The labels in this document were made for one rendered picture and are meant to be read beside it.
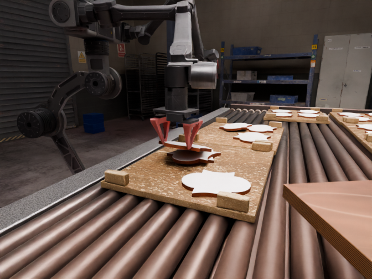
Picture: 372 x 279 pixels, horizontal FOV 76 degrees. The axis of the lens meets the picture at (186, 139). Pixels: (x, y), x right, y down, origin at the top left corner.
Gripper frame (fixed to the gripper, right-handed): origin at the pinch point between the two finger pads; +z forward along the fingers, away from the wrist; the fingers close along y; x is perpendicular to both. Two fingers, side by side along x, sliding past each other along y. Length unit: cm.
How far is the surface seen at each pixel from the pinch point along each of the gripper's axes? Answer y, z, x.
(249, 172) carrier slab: -18.5, 6.1, -5.6
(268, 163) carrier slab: -20.7, 6.2, -15.4
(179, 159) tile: -1.1, 4.4, 0.0
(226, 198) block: -19.9, 3.7, 13.5
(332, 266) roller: -37.2, 8.1, 15.8
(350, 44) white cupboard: -43, -67, -484
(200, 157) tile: -5.0, 4.4, -4.5
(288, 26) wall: 72, -111, -535
